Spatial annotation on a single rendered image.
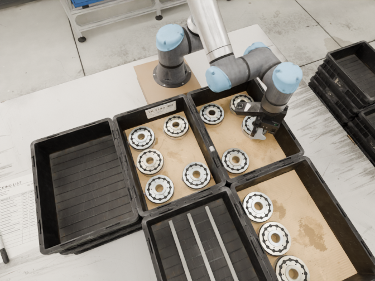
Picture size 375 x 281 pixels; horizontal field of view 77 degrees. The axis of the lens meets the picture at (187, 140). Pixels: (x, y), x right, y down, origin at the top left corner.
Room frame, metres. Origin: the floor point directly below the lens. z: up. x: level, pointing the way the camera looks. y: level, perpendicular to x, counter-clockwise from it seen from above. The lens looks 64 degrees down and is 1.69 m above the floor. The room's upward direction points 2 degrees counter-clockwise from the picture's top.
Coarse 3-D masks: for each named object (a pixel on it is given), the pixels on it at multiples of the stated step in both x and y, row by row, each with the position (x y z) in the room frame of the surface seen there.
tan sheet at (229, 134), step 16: (224, 112) 0.56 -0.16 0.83; (208, 128) 0.48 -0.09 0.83; (224, 128) 0.48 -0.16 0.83; (240, 128) 0.47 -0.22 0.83; (224, 144) 0.40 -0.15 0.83; (240, 144) 0.40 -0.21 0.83; (256, 144) 0.40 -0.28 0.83; (272, 144) 0.40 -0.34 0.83; (256, 160) 0.33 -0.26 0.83; (272, 160) 0.33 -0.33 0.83
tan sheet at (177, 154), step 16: (160, 128) 0.49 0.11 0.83; (160, 144) 0.41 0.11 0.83; (176, 144) 0.41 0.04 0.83; (192, 144) 0.41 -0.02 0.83; (176, 160) 0.34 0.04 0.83; (192, 160) 0.34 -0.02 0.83; (144, 176) 0.28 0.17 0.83; (176, 176) 0.28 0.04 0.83; (176, 192) 0.21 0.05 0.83; (192, 192) 0.21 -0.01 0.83
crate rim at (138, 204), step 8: (176, 96) 0.57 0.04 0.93; (184, 96) 0.57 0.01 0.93; (152, 104) 0.54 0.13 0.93; (160, 104) 0.54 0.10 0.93; (128, 112) 0.50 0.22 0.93; (136, 112) 0.51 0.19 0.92; (192, 112) 0.50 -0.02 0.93; (200, 128) 0.42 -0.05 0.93; (120, 136) 0.40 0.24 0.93; (120, 144) 0.37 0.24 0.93; (208, 144) 0.36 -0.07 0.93; (208, 152) 0.33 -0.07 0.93; (216, 160) 0.30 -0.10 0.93; (128, 168) 0.28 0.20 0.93; (216, 168) 0.27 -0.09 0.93; (128, 176) 0.25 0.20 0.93; (224, 184) 0.21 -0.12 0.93; (136, 192) 0.19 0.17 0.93; (200, 192) 0.19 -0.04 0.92; (136, 200) 0.17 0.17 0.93; (176, 200) 0.16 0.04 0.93; (184, 200) 0.16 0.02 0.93; (160, 208) 0.14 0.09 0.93; (144, 216) 0.12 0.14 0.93
